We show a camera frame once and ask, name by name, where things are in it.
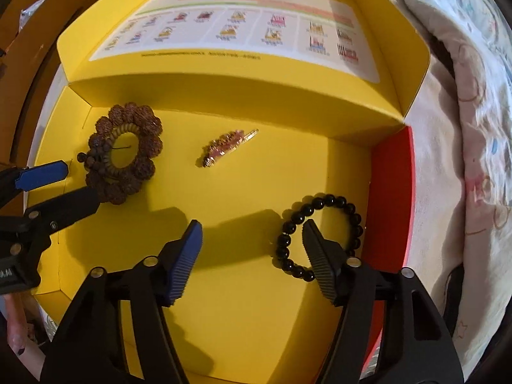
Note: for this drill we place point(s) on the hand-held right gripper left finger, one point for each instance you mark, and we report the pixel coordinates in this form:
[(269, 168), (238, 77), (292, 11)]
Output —
[(188, 256)]

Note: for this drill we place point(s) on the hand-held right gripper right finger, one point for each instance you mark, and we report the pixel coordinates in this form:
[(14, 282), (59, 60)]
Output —
[(320, 256)]

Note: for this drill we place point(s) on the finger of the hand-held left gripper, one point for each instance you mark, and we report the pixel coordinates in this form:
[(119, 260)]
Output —
[(40, 176), (68, 208)]

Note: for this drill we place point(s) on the yellow cardboard box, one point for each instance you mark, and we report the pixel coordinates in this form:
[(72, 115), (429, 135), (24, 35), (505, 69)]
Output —
[(240, 88)]

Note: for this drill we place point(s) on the person's left hand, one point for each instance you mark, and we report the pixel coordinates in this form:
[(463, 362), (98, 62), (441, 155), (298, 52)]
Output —
[(18, 328)]

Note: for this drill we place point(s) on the pink rhinestone hair clip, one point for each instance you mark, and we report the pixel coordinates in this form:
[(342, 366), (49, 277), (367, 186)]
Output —
[(226, 146)]

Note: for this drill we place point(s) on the wooden wardrobe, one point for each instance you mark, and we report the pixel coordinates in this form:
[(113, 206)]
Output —
[(24, 48)]

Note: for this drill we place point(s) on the pale blue printed quilt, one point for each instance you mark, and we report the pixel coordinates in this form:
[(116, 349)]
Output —
[(480, 88)]

